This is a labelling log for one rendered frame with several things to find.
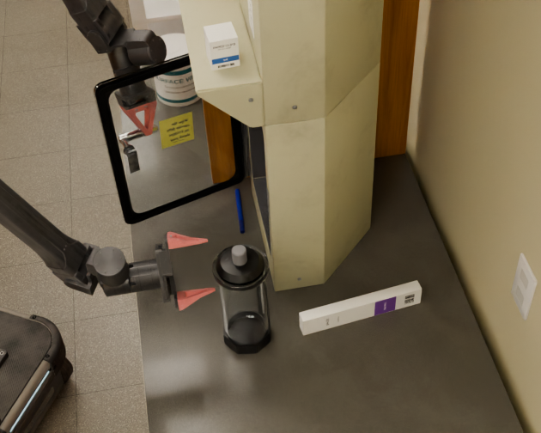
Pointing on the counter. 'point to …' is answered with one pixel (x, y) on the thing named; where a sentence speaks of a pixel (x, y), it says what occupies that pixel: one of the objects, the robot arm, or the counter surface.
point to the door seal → (118, 156)
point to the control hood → (228, 81)
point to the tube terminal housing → (317, 130)
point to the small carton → (221, 45)
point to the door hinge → (246, 150)
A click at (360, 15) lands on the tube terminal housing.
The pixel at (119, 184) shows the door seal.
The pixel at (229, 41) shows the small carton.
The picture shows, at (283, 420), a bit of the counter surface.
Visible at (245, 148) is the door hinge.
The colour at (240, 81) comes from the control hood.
